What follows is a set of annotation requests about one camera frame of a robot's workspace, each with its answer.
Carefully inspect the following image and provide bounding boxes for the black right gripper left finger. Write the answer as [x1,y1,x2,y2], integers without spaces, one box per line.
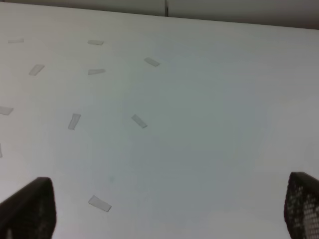
[0,177,57,239]

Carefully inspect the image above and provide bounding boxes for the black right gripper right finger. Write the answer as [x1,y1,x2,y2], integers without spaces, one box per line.
[284,172,319,239]

